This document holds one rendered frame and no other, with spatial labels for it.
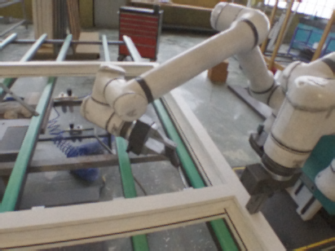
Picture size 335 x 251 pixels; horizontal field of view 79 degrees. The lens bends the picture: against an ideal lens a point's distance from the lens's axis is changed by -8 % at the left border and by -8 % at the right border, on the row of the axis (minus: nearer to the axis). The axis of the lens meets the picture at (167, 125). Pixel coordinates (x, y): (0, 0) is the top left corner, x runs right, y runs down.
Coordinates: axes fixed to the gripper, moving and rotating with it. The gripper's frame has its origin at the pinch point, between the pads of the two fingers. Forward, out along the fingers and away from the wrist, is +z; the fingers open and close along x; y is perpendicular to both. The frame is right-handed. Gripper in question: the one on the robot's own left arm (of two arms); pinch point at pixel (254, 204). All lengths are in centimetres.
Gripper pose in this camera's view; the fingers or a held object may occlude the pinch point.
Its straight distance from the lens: 61.8
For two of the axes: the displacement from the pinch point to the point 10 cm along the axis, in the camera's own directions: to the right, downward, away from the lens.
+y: 2.7, 5.6, -7.8
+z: -1.2, 8.2, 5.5
